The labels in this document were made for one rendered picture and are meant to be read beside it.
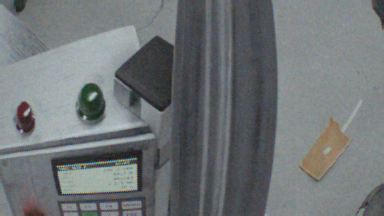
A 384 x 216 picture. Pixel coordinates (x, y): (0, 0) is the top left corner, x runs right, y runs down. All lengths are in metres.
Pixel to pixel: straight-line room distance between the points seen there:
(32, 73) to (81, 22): 1.97
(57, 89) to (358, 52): 2.10
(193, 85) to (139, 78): 0.10
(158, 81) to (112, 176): 0.08
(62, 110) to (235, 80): 0.17
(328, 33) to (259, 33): 2.17
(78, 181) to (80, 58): 0.10
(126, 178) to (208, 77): 0.17
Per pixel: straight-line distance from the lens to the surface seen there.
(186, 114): 0.64
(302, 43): 2.75
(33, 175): 0.76
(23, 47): 1.63
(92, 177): 0.77
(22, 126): 0.73
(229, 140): 0.63
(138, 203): 0.82
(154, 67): 0.74
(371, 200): 2.21
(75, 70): 0.77
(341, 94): 2.67
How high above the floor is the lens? 2.08
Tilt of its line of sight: 54 degrees down
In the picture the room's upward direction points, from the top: 7 degrees clockwise
